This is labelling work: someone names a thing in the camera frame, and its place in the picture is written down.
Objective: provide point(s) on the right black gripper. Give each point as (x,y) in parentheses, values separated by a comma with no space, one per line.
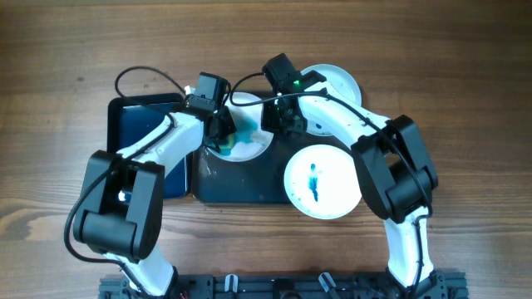
(269,123)

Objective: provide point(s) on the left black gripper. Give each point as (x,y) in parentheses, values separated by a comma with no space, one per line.
(229,124)

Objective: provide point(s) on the green yellow sponge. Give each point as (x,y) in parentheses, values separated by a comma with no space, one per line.
(227,144)

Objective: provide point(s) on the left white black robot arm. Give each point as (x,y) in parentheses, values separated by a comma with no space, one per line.
(118,215)

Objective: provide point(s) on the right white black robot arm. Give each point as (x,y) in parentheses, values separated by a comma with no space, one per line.
(394,171)

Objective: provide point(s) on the large dark serving tray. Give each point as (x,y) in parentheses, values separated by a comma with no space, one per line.
(257,181)

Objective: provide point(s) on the small black water tray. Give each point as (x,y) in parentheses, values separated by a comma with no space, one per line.
(127,123)

